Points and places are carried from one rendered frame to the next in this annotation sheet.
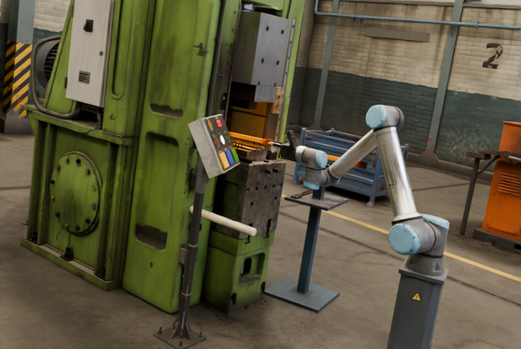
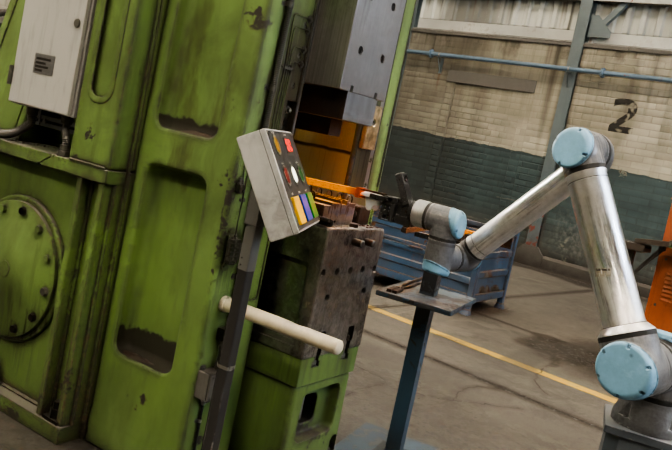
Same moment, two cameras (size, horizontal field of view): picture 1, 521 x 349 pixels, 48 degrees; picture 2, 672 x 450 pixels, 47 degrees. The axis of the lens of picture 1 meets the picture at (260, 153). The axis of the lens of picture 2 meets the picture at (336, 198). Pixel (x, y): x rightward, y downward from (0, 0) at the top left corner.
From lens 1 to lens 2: 0.87 m
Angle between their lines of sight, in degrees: 6
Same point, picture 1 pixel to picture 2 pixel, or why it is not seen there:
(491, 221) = not seen: hidden behind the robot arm
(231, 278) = (284, 427)
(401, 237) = (624, 367)
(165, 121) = (185, 144)
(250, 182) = (327, 259)
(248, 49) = (338, 27)
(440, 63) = (550, 123)
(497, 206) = (659, 323)
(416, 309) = not seen: outside the picture
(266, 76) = (363, 78)
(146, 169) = (143, 229)
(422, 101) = (523, 174)
